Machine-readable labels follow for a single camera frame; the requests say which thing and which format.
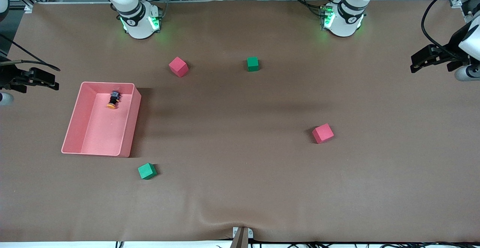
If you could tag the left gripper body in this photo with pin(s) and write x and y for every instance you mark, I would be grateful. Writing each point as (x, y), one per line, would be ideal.
(451, 50)

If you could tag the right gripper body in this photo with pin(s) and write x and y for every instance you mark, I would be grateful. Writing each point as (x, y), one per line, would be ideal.
(8, 76)

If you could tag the orange capped black button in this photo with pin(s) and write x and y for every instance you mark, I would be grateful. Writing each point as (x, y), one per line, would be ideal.
(113, 98)

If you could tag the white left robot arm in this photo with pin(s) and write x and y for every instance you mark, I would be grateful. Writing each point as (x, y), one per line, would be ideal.
(347, 19)

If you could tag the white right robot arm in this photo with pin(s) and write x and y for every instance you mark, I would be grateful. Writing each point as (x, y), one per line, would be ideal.
(138, 24)

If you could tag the pink plastic bin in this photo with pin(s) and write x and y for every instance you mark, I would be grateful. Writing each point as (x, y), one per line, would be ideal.
(105, 128)

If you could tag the pink foam cube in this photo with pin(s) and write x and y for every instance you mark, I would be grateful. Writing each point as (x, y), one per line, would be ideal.
(323, 133)
(178, 67)

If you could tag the green foam cube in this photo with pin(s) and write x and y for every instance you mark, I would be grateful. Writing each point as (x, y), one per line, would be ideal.
(147, 171)
(252, 64)

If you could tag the brown table mat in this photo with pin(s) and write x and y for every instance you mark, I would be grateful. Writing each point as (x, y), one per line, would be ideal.
(240, 188)

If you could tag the aluminium camera mount post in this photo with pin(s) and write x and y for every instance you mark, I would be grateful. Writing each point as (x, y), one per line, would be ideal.
(240, 237)

